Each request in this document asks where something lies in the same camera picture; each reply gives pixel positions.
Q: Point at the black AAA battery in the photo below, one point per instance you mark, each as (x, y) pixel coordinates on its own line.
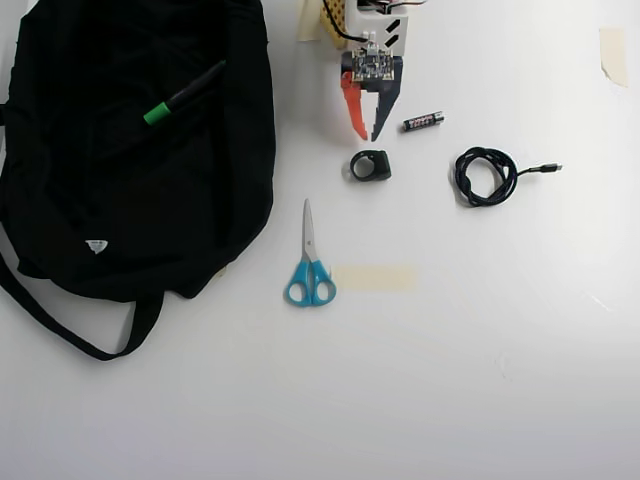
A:
(422, 122)

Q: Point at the long beige masking tape strip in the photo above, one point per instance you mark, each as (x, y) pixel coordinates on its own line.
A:
(375, 278)

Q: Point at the bare camera circuit board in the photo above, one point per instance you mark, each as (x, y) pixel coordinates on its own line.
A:
(374, 65)

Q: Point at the yellow perforated robot base part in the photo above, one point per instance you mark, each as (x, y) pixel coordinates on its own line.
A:
(332, 20)

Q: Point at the torn beige masking tape strip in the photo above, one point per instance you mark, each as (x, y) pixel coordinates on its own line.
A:
(614, 55)

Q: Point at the green marker with black barrel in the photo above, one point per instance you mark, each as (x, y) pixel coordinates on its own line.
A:
(160, 114)

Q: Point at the white grey teal robot arm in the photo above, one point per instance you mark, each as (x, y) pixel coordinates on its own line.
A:
(370, 22)

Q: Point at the narrow beige masking tape strip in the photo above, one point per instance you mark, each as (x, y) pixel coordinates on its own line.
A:
(306, 25)

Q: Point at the black fabric bag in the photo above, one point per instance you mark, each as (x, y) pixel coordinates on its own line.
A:
(125, 200)

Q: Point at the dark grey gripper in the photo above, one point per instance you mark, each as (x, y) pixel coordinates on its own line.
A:
(386, 102)

